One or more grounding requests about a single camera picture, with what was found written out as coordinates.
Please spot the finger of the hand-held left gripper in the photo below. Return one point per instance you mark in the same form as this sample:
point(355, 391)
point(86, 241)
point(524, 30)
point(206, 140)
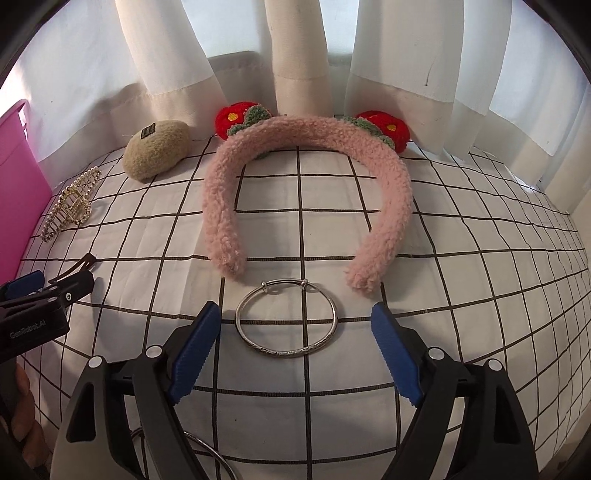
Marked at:
point(69, 290)
point(23, 282)

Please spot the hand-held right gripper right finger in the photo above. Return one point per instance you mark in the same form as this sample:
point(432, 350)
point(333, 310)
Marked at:
point(397, 355)

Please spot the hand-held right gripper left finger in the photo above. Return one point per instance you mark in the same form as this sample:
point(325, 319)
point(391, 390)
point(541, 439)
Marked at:
point(196, 350)

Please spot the gold pearl claw clip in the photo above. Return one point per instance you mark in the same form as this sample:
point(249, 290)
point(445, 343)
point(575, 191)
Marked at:
point(69, 205)

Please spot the pink plastic basin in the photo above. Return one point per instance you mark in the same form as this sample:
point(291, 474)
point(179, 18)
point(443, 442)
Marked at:
point(18, 194)

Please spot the silver bangle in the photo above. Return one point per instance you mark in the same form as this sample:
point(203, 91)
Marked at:
point(286, 352)

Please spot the beige fluffy round pouch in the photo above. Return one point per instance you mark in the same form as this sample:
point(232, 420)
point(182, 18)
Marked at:
point(157, 152)

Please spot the pink plush strawberry toy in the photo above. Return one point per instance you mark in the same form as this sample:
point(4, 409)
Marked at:
point(231, 184)

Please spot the person's left hand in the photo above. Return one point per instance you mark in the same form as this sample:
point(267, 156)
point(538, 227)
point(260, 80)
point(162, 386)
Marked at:
point(23, 392)

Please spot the white checked tablecloth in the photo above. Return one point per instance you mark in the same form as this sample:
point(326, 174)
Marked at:
point(415, 300)

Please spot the thin silver hoop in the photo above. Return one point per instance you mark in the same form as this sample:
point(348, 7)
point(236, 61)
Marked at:
point(208, 443)

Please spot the white curtain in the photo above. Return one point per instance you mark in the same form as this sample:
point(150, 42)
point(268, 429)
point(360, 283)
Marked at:
point(161, 69)

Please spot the beige fabric display stand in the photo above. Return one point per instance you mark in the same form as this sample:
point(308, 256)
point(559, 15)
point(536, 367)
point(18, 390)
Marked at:
point(300, 69)

